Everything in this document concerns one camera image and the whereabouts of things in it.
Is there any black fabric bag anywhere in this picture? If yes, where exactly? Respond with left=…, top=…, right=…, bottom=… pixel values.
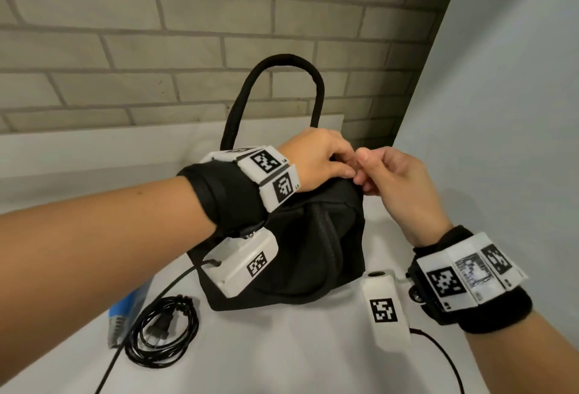
left=186, top=53, right=366, bottom=312

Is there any person's right forearm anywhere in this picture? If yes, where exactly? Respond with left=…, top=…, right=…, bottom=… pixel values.
left=463, top=310, right=579, bottom=394

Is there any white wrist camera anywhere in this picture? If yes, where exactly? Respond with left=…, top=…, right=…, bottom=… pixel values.
left=360, top=270, right=413, bottom=354
left=201, top=228, right=280, bottom=299

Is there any person's left hand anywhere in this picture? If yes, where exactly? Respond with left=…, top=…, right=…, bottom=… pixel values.
left=276, top=126, right=357, bottom=193

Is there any black power cord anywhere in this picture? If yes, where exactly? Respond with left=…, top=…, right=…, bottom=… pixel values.
left=122, top=294, right=201, bottom=368

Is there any white and blue hair dryer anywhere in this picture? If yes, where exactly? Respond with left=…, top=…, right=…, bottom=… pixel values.
left=107, top=278, right=153, bottom=348

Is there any person's left forearm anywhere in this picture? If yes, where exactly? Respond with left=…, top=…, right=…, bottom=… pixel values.
left=0, top=175, right=217, bottom=372

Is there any person's right hand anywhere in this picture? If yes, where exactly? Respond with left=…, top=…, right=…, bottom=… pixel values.
left=352, top=146, right=454, bottom=247

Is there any thin black camera cable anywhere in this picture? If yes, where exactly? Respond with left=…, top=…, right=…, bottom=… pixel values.
left=93, top=260, right=223, bottom=394
left=408, top=327, right=467, bottom=394

